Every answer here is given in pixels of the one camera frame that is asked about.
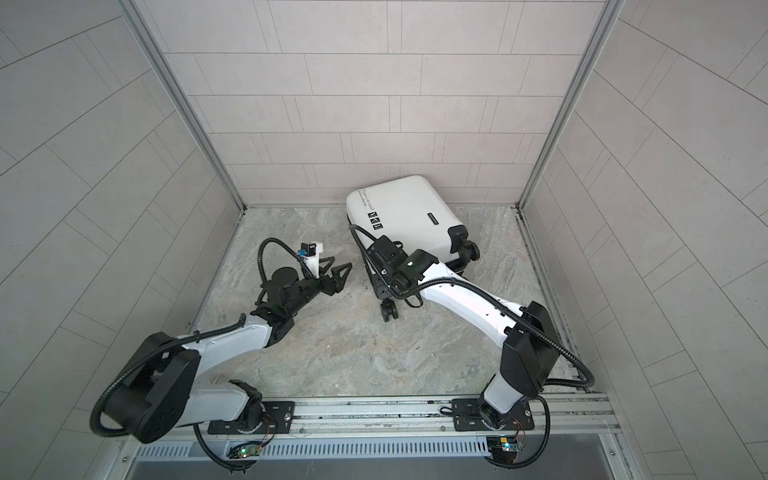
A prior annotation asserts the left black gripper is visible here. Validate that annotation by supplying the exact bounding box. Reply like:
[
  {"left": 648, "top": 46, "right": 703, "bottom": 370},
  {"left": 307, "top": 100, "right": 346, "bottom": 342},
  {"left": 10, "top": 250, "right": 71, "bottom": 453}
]
[{"left": 284, "top": 257, "right": 353, "bottom": 320}]

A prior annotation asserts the black and white suitcase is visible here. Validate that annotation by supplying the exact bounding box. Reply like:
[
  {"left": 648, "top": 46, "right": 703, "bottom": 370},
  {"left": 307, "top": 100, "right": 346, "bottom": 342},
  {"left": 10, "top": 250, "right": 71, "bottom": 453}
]
[{"left": 346, "top": 175, "right": 480, "bottom": 321}]

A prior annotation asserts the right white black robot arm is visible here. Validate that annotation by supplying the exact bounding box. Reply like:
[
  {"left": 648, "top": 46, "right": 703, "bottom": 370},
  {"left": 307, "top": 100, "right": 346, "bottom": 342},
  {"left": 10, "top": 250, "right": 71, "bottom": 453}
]
[{"left": 349, "top": 224, "right": 595, "bottom": 429}]

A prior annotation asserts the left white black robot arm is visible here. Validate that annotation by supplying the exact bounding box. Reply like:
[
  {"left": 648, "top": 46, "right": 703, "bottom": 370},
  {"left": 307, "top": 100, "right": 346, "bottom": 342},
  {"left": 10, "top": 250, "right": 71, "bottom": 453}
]
[{"left": 89, "top": 243, "right": 352, "bottom": 444}]

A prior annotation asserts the left green circuit board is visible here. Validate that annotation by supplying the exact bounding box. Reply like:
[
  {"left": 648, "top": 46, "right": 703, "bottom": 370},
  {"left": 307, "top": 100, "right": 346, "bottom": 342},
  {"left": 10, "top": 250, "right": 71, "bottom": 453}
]
[{"left": 227, "top": 441, "right": 264, "bottom": 460}]

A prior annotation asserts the green circuit board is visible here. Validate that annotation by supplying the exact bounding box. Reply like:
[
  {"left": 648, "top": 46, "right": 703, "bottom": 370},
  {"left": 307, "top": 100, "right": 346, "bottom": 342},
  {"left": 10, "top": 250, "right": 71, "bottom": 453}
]
[
  {"left": 227, "top": 441, "right": 264, "bottom": 460},
  {"left": 486, "top": 436, "right": 524, "bottom": 467}
]

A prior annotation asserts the right green circuit board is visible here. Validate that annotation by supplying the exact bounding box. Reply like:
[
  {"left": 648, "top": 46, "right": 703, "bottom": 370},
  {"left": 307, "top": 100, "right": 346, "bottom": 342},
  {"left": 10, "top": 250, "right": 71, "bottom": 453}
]
[{"left": 486, "top": 436, "right": 524, "bottom": 467}]

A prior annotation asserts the left black base cable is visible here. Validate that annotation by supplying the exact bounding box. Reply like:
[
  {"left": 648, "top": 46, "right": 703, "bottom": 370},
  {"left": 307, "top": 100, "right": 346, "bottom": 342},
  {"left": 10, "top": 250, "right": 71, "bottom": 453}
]
[{"left": 193, "top": 422, "right": 278, "bottom": 475}]

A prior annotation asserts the black base cable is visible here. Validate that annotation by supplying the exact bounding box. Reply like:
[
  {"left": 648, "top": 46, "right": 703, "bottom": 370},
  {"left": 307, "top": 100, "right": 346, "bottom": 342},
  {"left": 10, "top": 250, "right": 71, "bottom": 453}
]
[
  {"left": 484, "top": 395, "right": 552, "bottom": 470},
  {"left": 193, "top": 422, "right": 278, "bottom": 475}
]

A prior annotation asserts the right black base cable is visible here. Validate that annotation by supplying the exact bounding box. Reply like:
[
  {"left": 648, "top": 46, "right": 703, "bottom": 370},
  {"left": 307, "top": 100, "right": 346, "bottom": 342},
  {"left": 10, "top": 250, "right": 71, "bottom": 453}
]
[{"left": 484, "top": 395, "right": 552, "bottom": 470}]

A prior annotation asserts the aluminium mounting rail frame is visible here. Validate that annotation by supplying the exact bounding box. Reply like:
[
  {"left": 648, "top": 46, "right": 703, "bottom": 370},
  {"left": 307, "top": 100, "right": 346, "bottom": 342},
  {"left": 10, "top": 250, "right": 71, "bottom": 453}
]
[{"left": 123, "top": 392, "right": 637, "bottom": 479}]

